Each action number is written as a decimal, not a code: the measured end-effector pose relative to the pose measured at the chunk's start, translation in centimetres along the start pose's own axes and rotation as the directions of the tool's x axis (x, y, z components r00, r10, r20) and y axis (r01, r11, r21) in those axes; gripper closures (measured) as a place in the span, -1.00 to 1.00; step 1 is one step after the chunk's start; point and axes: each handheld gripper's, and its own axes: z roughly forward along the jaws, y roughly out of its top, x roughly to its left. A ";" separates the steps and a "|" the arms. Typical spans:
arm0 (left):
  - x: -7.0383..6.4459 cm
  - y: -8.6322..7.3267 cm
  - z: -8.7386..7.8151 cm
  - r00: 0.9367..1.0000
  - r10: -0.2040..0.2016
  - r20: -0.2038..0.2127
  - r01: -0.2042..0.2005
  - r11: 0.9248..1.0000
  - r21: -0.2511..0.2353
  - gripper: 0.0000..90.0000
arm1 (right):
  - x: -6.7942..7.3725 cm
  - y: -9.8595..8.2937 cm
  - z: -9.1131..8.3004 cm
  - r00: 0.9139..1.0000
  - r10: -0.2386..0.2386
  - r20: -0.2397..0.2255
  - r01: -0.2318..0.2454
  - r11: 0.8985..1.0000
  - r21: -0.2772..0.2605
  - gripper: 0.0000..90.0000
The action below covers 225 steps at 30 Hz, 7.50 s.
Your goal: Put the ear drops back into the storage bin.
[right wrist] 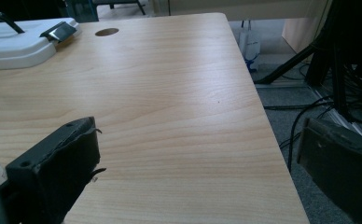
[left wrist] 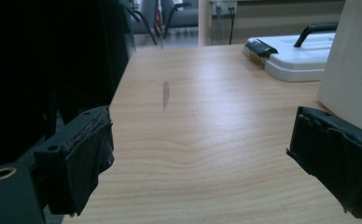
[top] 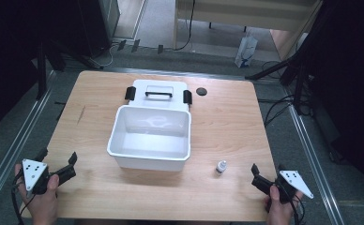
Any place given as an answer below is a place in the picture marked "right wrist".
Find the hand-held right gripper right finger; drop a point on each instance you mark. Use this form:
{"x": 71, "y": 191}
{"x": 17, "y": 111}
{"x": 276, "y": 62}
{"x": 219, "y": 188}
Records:
{"x": 341, "y": 168}

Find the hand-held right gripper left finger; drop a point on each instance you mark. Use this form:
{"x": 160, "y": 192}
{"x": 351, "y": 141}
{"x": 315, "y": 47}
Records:
{"x": 58, "y": 168}

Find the black metal stand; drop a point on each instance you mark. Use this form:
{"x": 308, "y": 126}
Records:
{"x": 331, "y": 59}

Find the white plastic case with latch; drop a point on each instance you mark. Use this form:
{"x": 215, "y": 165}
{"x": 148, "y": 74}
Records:
{"x": 14, "y": 46}

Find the white paper bag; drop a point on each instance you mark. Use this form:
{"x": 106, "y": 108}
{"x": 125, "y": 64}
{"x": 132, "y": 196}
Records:
{"x": 250, "y": 46}

